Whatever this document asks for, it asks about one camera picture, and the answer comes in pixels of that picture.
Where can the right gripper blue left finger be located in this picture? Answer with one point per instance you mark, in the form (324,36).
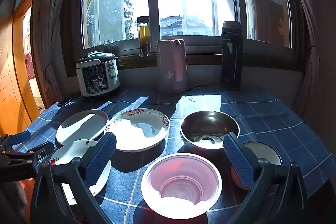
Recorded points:
(97,157)

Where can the left brown curtain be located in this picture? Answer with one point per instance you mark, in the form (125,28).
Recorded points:
(44,32)

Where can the blue plaid tablecloth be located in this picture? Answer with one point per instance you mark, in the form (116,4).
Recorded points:
(261,117)

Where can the brown curtain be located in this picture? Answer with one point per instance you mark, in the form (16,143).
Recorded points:
(44,32)
(316,100)

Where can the orange wooden door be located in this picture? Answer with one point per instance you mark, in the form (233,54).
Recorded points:
(18,107)

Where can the pink floral rim plate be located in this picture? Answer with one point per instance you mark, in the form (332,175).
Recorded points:
(139,129)

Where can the pink hanging garment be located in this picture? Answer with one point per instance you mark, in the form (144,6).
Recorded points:
(29,65)

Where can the white enamel bowl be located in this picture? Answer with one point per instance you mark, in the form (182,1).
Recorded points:
(261,150)

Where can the stainless steel bowl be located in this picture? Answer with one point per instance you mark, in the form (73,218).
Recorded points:
(206,129)

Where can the black thermos flask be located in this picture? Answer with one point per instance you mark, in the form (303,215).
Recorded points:
(232,54)

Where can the red flower white plate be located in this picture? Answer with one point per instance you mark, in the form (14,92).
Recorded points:
(77,149)

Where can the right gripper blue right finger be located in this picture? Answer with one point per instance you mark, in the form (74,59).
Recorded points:
(242,159)

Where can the silver rice cooker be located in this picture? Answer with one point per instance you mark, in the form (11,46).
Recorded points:
(97,74)

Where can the window frame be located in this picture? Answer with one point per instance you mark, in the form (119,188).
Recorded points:
(270,30)

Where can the pink electric kettle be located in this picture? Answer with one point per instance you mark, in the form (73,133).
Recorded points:
(172,66)

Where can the small glass jar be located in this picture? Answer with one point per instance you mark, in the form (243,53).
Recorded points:
(109,46)

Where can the black smartphone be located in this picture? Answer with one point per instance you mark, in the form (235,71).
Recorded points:
(68,99)

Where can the pink plastic bowl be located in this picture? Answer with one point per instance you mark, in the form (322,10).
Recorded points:
(181,186)

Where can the right brown curtain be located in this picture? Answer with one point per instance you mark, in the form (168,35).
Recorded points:
(316,100)

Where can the glass tea bottle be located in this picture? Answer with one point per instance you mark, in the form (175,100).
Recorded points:
(144,36)

